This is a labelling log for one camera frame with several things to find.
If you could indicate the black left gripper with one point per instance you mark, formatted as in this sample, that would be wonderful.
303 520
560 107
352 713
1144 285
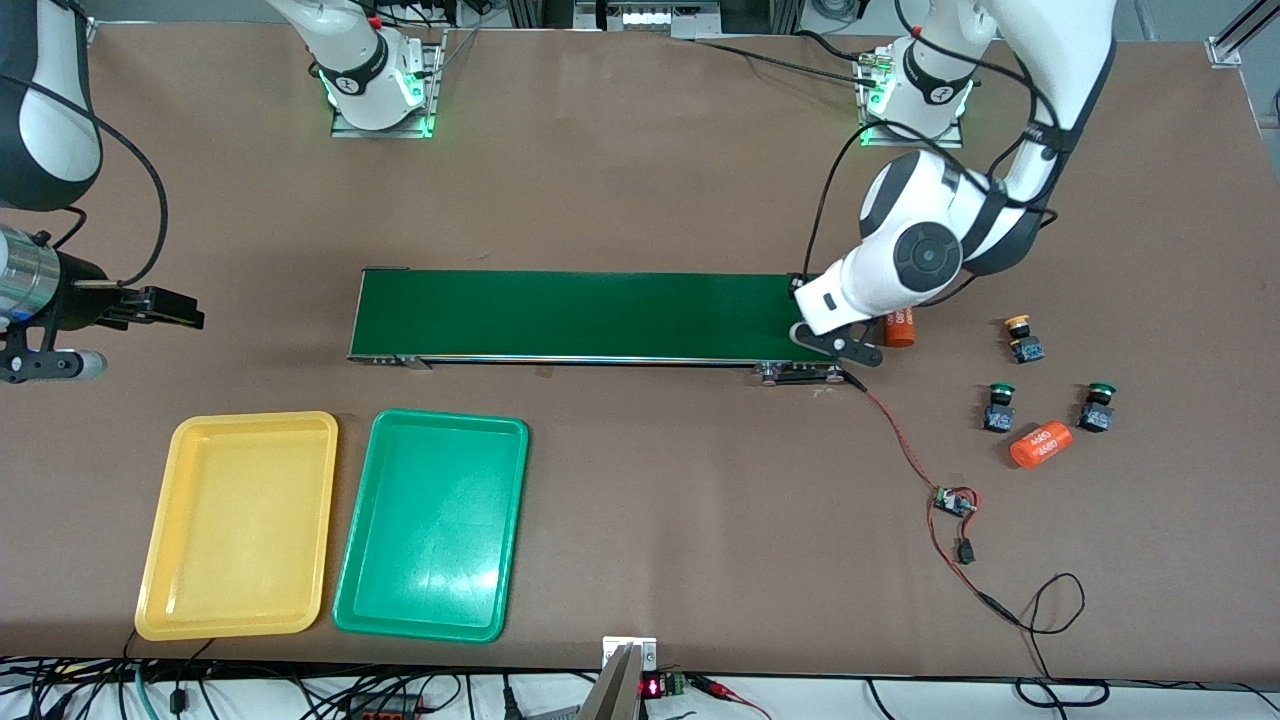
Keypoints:
791 293

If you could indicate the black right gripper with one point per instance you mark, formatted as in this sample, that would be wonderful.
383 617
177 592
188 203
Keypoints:
82 301

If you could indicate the orange cylinder with white print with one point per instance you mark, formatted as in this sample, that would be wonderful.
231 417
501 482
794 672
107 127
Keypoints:
1041 444
902 330

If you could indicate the yellow push button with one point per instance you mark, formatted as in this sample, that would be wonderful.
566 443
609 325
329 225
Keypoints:
1024 345

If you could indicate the green push button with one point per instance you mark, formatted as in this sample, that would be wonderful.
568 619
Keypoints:
998 412
1096 412

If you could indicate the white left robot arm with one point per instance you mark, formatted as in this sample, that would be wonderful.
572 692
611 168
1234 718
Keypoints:
927 255

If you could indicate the green conveyor belt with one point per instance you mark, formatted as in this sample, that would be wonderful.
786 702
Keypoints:
600 315

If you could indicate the yellow plastic tray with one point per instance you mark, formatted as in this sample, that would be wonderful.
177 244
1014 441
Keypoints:
235 525

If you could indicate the small green circuit board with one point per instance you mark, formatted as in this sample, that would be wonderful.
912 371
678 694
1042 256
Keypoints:
955 502

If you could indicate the aluminium corner profile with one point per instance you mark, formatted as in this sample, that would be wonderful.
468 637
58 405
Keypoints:
1235 40
90 30

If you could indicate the green plastic tray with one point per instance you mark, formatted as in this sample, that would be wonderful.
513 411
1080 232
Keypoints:
430 525

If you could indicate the red alligator clip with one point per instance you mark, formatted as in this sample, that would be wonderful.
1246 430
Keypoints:
725 690

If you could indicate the red LED display module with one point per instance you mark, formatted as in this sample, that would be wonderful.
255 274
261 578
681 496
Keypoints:
662 686

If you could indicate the orange power strip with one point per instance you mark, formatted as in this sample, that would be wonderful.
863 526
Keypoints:
385 708

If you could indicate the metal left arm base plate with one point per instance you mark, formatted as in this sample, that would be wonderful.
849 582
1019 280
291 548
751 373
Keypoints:
868 135

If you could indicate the aluminium frame with light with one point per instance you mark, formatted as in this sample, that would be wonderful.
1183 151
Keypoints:
655 15

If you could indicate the black inline switch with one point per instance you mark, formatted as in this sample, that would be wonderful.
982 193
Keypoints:
965 551

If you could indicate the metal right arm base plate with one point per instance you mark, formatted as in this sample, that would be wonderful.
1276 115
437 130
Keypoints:
432 75

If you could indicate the grey metal camera mount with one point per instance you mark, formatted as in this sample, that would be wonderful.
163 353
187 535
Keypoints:
620 680

